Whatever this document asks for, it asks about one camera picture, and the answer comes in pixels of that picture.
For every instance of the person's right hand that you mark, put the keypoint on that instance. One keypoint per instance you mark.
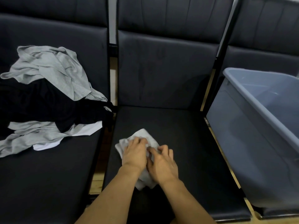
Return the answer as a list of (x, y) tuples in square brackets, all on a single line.
[(163, 167)]

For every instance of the person's left hand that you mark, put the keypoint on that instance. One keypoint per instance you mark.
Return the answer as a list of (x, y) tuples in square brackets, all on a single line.
[(134, 156)]

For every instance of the blue-grey plastic bin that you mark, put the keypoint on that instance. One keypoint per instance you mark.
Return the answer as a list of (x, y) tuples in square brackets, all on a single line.
[(240, 142)]

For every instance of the grey tank top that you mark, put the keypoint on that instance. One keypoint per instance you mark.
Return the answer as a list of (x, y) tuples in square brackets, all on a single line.
[(35, 135)]

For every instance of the person's left forearm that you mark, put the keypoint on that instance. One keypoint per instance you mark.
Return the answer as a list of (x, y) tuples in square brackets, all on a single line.
[(109, 200)]

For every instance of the person's right forearm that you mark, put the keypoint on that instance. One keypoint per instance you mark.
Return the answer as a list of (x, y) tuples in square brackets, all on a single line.
[(186, 202)]

